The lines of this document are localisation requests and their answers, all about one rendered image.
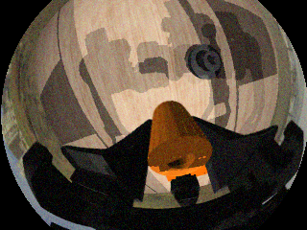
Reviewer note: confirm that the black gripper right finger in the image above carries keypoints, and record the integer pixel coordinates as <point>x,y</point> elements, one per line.
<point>230,151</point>

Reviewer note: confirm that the dark grey round pedestal with shaft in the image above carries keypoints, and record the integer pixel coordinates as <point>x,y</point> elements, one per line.
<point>205,62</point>

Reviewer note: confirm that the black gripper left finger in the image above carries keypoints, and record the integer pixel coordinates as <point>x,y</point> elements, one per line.
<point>125,162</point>

